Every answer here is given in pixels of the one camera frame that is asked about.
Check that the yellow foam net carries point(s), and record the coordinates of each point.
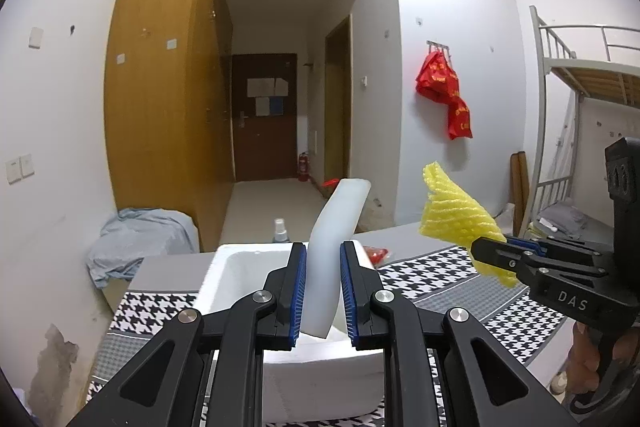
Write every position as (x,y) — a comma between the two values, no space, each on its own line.
(450,217)

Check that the dark brown door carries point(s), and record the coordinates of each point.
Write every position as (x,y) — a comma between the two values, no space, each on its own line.
(265,147)

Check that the blue paper notice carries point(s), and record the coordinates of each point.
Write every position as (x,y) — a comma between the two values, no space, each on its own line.
(276,105)

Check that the wall hook rack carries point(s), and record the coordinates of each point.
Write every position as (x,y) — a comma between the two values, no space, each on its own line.
(440,47)

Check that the grey bedding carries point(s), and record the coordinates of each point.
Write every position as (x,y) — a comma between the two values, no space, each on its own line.
(565,217)

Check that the grey tablecloth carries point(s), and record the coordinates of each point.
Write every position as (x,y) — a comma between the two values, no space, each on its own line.
(165,272)

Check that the white foam box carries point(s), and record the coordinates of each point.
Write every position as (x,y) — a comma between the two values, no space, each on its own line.
(320,382)

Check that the clear spray bottle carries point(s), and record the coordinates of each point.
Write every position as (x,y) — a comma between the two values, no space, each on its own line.
(281,231)

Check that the red plastic bag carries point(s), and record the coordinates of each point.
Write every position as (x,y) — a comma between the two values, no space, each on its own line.
(460,119)
(437,77)

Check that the white foam sheet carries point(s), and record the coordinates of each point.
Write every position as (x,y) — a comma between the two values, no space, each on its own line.
(330,267)

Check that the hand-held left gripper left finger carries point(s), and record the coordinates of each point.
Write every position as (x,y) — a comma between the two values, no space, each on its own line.
(296,302)

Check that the white wall socket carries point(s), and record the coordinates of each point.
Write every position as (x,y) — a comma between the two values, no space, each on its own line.
(12,171)
(27,165)

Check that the light blue cloth pile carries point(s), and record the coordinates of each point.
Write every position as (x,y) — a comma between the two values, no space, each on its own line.
(135,242)

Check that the white wall switch plate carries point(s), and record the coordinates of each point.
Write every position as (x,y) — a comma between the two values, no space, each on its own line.
(35,37)

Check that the red snack packet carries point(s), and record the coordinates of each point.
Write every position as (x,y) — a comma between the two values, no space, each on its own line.
(376,254)

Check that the clear plastic bag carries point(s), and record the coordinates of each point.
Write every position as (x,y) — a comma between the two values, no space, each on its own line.
(507,217)

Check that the wooden side door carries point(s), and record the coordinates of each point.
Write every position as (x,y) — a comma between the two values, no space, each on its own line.
(339,107)

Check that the white paper notice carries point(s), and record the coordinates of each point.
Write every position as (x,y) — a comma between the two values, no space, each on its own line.
(263,106)
(260,87)
(281,87)

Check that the wooden boards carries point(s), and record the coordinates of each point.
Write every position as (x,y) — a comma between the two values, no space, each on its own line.
(520,187)

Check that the metal bunk bed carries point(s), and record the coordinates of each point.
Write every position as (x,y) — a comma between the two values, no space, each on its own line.
(595,77)

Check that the houndstooth table runner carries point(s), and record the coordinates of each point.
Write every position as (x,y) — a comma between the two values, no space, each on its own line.
(435,287)

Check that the red fire extinguisher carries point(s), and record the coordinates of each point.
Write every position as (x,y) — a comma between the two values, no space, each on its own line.
(304,168)

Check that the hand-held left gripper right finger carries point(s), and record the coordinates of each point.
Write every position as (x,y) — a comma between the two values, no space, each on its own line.
(349,302)

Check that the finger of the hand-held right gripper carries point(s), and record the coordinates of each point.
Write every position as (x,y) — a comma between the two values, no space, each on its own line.
(495,257)
(550,248)

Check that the wooden wardrobe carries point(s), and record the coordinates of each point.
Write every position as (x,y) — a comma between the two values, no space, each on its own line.
(160,107)

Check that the person's right hand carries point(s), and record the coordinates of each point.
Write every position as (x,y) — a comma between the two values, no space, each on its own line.
(585,357)

